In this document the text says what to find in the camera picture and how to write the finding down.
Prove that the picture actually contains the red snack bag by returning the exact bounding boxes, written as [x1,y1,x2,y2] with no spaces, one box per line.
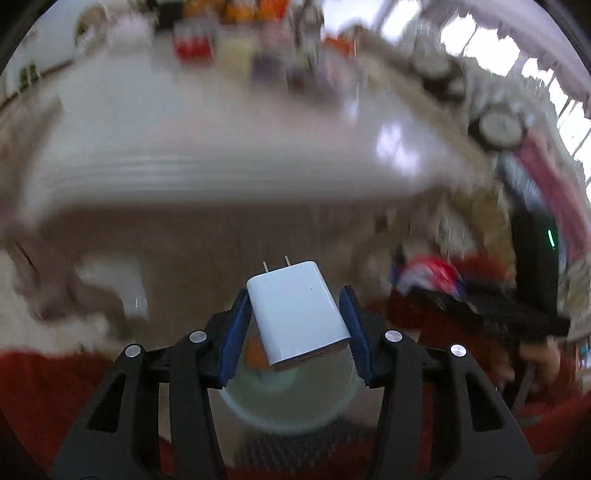
[393,255,464,297]

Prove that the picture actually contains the white usb charger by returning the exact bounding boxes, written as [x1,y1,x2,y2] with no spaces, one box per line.
[246,261,351,372]

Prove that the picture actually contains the red fuzzy left sleeve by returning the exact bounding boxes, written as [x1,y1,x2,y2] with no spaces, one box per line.
[1,351,173,479]

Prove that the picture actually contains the star pattern trousers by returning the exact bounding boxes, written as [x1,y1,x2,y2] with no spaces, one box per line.
[232,418,375,474]

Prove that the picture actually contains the long beige covered sofa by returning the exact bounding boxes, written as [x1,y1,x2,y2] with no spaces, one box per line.
[353,25,590,339]

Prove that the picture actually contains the pale green mesh wastebasket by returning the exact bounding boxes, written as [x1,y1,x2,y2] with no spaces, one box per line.
[221,336,362,435]

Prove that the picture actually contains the ornate cream coffee table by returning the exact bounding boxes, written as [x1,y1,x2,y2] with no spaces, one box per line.
[1,38,491,323]

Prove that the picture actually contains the window curtains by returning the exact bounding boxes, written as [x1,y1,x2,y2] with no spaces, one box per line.
[422,1,590,117]

